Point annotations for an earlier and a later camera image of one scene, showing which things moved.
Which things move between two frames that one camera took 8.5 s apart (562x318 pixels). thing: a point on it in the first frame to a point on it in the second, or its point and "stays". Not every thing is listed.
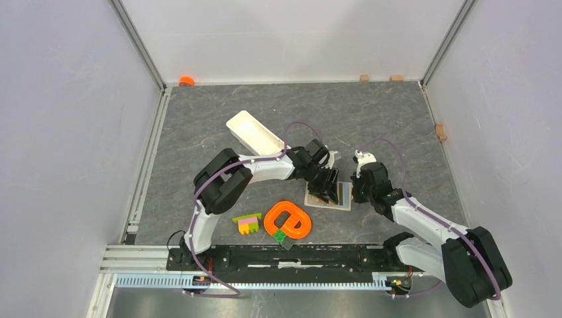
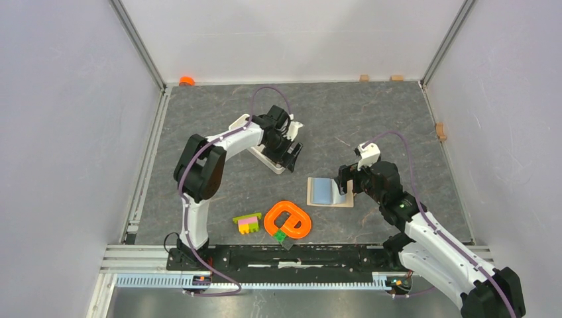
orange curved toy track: (288, 228) stays
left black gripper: (327, 190) to (283, 158)
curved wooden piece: (440, 131) stays
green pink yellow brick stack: (248, 224) stays
